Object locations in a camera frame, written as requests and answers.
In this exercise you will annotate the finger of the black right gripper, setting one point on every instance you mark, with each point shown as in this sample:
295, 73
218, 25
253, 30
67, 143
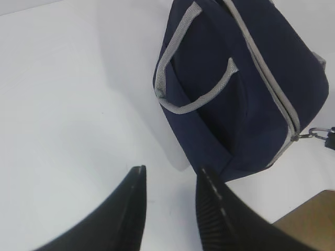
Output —
330, 140

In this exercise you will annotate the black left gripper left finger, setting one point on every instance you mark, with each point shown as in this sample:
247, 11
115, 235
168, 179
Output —
117, 224

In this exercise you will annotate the navy blue lunch bag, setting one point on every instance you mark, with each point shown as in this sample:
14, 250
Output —
236, 83

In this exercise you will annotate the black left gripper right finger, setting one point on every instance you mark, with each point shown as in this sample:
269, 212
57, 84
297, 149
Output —
225, 222

